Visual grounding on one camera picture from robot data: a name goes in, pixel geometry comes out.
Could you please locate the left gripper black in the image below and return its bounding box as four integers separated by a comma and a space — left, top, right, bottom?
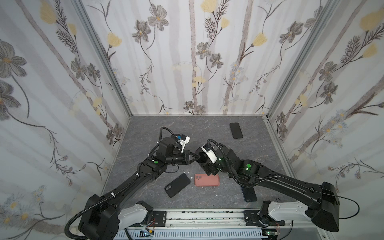
164, 150, 200, 166

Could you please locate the pink phone case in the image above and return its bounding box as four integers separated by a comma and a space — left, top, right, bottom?
194, 174, 220, 187

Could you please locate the black phone case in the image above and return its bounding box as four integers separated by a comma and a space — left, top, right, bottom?
165, 174, 191, 198
230, 123, 244, 139

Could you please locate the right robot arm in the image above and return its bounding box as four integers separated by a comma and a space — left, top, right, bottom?
194, 145, 340, 233

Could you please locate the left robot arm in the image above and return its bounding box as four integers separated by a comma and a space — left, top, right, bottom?
74, 135, 199, 240

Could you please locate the black phone case front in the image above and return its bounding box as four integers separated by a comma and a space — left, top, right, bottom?
165, 174, 191, 198

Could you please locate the black phone right front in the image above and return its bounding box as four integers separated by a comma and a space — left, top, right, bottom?
242, 187, 258, 203

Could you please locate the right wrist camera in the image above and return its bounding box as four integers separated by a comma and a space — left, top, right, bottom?
202, 144, 218, 164

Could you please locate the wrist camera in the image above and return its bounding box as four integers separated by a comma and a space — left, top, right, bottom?
176, 135, 190, 153
202, 144, 218, 164

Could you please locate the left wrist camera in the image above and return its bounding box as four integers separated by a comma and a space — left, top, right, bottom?
176, 135, 190, 153

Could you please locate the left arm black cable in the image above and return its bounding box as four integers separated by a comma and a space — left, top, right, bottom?
64, 179, 139, 240

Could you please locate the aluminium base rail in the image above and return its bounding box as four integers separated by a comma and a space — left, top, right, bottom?
118, 202, 312, 230

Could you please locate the white vented cable duct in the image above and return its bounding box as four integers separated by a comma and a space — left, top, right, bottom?
128, 229, 268, 240

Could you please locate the aluminium corner frame post left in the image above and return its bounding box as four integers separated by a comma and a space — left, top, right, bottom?
71, 0, 133, 119

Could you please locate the aluminium corner frame post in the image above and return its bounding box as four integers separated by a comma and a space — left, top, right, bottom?
266, 0, 341, 120
71, 0, 133, 119

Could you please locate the aluminium corner frame post right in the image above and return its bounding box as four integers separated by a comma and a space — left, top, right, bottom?
266, 0, 341, 120

